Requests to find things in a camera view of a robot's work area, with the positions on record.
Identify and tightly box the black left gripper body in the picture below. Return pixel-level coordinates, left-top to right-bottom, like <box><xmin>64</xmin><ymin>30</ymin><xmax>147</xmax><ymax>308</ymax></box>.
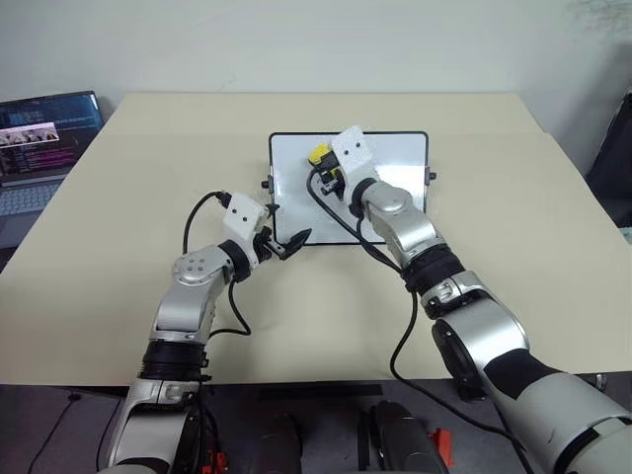
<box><xmin>250</xmin><ymin>225</ymin><xmax>289</xmax><ymax>262</ymax></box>

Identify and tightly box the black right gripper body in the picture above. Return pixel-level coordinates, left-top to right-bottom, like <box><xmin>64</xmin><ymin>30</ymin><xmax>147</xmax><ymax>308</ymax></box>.
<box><xmin>315</xmin><ymin>168</ymin><xmax>353</xmax><ymax>200</ymax></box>

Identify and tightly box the yellow whiteboard eraser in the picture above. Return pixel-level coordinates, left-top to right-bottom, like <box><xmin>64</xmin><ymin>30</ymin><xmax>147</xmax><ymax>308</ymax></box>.
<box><xmin>306</xmin><ymin>143</ymin><xmax>334</xmax><ymax>168</ymax></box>

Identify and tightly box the black framed small whiteboard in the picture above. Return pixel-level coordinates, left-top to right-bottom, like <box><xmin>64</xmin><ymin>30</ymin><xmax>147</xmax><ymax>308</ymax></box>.
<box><xmin>261</xmin><ymin>130</ymin><xmax>439</xmax><ymax>247</ymax></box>

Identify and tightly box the small dark rounded shape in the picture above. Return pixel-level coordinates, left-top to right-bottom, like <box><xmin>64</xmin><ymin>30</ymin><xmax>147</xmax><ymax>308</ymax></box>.
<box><xmin>256</xmin><ymin>413</ymin><xmax>304</xmax><ymax>474</ymax></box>

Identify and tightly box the red plastic part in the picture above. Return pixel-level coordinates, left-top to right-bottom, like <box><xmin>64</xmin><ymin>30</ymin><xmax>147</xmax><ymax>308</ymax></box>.
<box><xmin>428</xmin><ymin>428</ymin><xmax>454</xmax><ymax>466</ymax></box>
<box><xmin>205</xmin><ymin>447</ymin><xmax>232</xmax><ymax>474</ymax></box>

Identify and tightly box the large dark rounded shape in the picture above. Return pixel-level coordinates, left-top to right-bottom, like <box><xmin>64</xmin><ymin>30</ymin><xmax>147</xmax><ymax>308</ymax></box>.
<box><xmin>366</xmin><ymin>399</ymin><xmax>449</xmax><ymax>474</ymax></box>

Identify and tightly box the open silver laptop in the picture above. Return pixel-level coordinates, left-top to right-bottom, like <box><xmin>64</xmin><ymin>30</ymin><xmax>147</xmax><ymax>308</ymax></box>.
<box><xmin>0</xmin><ymin>89</ymin><xmax>108</xmax><ymax>219</ymax></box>

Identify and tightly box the black chair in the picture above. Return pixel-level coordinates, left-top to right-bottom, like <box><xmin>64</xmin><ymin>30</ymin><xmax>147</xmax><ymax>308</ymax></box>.
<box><xmin>584</xmin><ymin>92</ymin><xmax>632</xmax><ymax>229</ymax></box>

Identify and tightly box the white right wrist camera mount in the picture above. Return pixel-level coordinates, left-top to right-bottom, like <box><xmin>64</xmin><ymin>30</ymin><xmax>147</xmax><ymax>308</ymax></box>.
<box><xmin>330</xmin><ymin>124</ymin><xmax>382</xmax><ymax>199</ymax></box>

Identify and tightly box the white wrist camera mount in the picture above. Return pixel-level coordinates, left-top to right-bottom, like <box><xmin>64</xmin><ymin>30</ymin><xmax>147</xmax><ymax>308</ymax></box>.
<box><xmin>221</xmin><ymin>193</ymin><xmax>271</xmax><ymax>259</ymax></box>
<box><xmin>330</xmin><ymin>124</ymin><xmax>382</xmax><ymax>199</ymax></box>

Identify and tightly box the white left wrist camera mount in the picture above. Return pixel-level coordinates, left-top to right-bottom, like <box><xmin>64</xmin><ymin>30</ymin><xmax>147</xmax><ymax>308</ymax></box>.
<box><xmin>221</xmin><ymin>193</ymin><xmax>271</xmax><ymax>259</ymax></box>

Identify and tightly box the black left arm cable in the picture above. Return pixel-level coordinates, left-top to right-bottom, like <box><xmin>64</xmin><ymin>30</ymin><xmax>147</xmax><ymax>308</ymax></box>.
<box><xmin>182</xmin><ymin>189</ymin><xmax>252</xmax><ymax>340</ymax></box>

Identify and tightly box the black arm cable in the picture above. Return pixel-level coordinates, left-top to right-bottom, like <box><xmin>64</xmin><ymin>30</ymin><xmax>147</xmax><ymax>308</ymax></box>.
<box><xmin>304</xmin><ymin>166</ymin><xmax>532</xmax><ymax>474</ymax></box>
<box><xmin>182</xmin><ymin>189</ymin><xmax>252</xmax><ymax>340</ymax></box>

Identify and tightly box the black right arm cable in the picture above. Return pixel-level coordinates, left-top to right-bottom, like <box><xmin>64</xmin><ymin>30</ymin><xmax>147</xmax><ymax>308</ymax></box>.
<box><xmin>304</xmin><ymin>166</ymin><xmax>532</xmax><ymax>474</ymax></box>

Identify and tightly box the thin black floor cable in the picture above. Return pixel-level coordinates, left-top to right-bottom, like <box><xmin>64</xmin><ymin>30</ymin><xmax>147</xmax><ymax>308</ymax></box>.
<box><xmin>47</xmin><ymin>391</ymin><xmax>130</xmax><ymax>474</ymax></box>

